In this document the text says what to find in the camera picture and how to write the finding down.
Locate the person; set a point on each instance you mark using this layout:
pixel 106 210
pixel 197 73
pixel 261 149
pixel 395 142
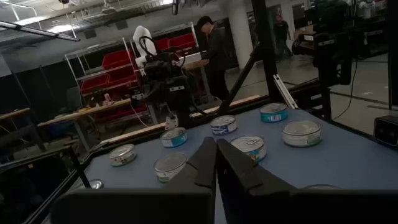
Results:
pixel 281 34
pixel 216 53

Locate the black equipment stand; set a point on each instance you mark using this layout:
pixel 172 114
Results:
pixel 331 46

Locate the wooden desk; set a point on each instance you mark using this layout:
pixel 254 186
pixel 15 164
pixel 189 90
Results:
pixel 303 31

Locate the blue label tuna can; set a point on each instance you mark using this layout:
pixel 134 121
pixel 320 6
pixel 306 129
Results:
pixel 223 125
pixel 95 184

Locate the white building column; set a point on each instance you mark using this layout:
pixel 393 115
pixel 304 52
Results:
pixel 241 31

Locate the wooden workbench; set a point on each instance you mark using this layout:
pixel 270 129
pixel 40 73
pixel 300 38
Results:
pixel 84 112
pixel 14 114

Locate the green white tuna can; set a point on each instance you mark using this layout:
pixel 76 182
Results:
pixel 301 133
pixel 122 154
pixel 170 165

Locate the small pink bottle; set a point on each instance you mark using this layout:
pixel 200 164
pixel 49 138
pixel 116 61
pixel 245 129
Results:
pixel 107 99

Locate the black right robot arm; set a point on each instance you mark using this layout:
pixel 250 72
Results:
pixel 183 116

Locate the blue table mat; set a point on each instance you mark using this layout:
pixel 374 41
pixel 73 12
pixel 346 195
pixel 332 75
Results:
pixel 342 161

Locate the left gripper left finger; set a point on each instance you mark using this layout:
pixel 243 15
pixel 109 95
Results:
pixel 205 161

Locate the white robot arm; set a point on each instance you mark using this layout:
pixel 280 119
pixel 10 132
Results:
pixel 141 35

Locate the white metal bracket strip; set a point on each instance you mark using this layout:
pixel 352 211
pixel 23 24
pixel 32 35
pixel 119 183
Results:
pixel 285 91

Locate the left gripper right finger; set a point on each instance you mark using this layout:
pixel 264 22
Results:
pixel 231 168

